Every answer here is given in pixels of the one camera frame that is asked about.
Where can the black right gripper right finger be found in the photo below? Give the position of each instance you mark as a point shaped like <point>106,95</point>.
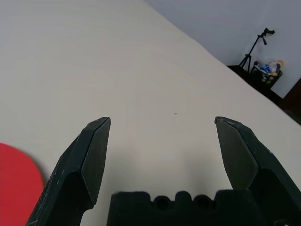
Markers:
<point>258,155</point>

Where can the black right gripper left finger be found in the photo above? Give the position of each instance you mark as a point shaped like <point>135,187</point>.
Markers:
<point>70,169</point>

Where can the red ping-pong paddle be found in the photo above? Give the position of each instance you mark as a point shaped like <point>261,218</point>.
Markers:
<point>16,183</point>

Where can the black mesh bin with toys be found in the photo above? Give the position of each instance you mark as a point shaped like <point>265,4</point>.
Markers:
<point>258,76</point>

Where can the black camera tripod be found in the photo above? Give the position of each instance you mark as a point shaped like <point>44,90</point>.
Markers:
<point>266,31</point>

